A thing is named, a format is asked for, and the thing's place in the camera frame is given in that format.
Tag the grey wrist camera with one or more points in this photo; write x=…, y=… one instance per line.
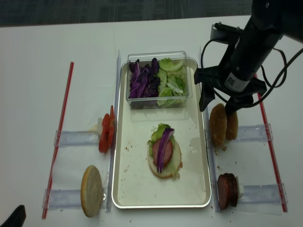
x=225, y=34

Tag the front dark meat patty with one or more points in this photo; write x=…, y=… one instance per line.
x=224, y=190

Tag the clear slider rail upper left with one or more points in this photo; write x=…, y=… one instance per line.
x=75, y=138

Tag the sesame top bun front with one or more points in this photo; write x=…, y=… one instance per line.
x=218, y=125

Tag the purple cabbage strip on bun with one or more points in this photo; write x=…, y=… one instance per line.
x=168, y=132

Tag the clear plastic salad box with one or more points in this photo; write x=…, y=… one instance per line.
x=146, y=58

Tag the white pusher block patty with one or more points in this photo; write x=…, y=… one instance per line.
x=240, y=188

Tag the front tomato slice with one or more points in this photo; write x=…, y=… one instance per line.
x=103, y=142

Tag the right clear long rail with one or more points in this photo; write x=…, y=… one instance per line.
x=210, y=155

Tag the sesame bun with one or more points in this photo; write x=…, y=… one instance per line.
x=218, y=125
x=232, y=126

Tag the lettuce on bun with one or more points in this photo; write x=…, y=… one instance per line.
x=157, y=134

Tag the left red rod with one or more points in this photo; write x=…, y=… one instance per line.
x=50, y=180

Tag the bottom bun on tray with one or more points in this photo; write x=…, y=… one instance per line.
x=172, y=159

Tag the beige metal tray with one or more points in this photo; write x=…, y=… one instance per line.
x=134, y=184

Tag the right red rod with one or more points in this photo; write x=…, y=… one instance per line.
x=271, y=173

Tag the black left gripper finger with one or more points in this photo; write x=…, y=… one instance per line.
x=17, y=218

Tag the rear tomato slice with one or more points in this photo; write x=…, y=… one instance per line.
x=111, y=126

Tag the dark meat patty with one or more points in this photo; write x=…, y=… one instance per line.
x=235, y=194
x=224, y=190

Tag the clear slider rail lower left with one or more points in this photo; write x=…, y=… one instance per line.
x=62, y=199

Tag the clear slider rail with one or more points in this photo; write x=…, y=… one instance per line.
x=62, y=199
x=264, y=194
x=261, y=132
x=75, y=138

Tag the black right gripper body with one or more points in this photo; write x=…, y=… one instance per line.
x=235, y=73

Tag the upright bun half left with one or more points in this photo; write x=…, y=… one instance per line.
x=91, y=193

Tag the rear dark meat patty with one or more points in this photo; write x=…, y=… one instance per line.
x=235, y=194

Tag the red rod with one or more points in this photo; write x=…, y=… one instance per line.
x=50, y=180
x=271, y=173

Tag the purple cabbage leaves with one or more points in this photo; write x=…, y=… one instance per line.
x=144, y=81

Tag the clear slider rail lower right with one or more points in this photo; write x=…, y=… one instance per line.
x=264, y=194

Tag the tomato slice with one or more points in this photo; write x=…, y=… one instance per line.
x=103, y=142
x=111, y=126

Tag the clear slider rail upper right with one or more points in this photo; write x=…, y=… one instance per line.
x=261, y=132

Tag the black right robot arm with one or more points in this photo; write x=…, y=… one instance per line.
x=271, y=20

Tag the green lettuce leaves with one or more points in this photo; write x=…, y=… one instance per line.
x=173, y=84

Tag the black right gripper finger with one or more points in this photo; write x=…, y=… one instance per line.
x=207, y=95
x=235, y=104

